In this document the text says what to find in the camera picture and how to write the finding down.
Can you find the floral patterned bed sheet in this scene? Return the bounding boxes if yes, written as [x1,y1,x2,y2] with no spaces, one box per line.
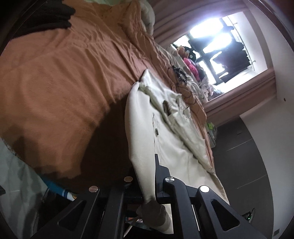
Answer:
[157,45,224,104]

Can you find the dark hanging clothes outside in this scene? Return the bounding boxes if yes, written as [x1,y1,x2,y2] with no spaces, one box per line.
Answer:
[188,18,251,85]

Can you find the brown black plush toy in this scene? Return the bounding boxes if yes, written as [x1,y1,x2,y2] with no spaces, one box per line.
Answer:
[177,46,196,62]

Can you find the black folded clothes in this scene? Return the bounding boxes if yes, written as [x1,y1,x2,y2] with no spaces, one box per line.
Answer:
[13,1,76,38]

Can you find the black cable on bed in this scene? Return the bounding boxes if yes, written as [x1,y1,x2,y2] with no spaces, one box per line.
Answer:
[167,65,198,106]

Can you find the pink cloth on sill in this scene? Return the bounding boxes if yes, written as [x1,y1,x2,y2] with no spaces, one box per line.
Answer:
[183,57,200,82]

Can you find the white bedside shelf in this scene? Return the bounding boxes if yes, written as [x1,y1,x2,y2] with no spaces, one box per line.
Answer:
[205,122,217,148]

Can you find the orange-brown bed blanket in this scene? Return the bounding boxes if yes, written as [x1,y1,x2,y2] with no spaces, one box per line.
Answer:
[1,1,206,193]

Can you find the grey plush toy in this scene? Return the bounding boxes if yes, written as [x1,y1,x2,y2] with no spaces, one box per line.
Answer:
[139,1,155,36]

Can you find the cream white large garment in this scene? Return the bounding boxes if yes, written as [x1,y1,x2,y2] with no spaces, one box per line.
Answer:
[124,68,230,235]

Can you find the dark grey wardrobe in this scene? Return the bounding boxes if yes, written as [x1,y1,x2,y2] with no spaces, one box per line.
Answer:
[212,118,280,238]

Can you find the pink-brown curtain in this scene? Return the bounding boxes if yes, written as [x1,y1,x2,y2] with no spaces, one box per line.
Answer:
[149,0,248,48]
[204,68,277,126]

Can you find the right pink-brown curtain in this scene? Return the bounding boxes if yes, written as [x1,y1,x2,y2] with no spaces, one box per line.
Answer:
[204,68,277,126]

